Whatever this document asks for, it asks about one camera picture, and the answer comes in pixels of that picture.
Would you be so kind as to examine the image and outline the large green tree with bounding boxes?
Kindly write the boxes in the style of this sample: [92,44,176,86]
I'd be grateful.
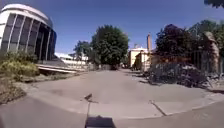
[89,24,130,68]

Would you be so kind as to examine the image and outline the grey asphalt road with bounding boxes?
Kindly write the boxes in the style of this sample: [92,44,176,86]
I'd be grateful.
[0,68,224,128]

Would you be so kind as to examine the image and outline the cream building with brick chimney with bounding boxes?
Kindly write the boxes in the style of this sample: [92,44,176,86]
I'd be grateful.
[134,33,156,72]

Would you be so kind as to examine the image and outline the small green tree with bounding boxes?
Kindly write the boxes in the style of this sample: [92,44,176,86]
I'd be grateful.
[71,40,94,66]

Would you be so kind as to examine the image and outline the pale stone kerb strip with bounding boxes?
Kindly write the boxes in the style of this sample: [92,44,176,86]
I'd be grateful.
[19,87,224,120]

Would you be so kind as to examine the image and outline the dark red-leaved tree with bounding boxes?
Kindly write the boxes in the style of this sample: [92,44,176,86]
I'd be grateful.
[154,23,194,66]

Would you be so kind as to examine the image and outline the row of parked bicycles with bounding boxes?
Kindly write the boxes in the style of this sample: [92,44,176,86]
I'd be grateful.
[144,62,214,89]

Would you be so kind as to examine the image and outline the round glass-fronted building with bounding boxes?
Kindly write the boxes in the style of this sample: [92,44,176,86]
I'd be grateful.
[0,3,58,63]

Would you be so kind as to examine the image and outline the green bushes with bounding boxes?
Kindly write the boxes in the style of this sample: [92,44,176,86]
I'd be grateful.
[0,50,42,82]

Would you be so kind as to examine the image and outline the metal fence with stone pillar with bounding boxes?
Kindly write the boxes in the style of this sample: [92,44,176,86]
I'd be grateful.
[189,31,224,76]

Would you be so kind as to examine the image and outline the group of green trees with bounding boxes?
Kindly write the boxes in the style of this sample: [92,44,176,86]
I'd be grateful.
[188,19,224,58]

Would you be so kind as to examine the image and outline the brown dirt patch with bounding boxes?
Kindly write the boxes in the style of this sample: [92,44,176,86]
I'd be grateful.
[0,77,28,105]

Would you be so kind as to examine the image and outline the low concrete ramp wall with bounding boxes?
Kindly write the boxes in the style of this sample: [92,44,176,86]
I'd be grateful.
[34,58,84,75]

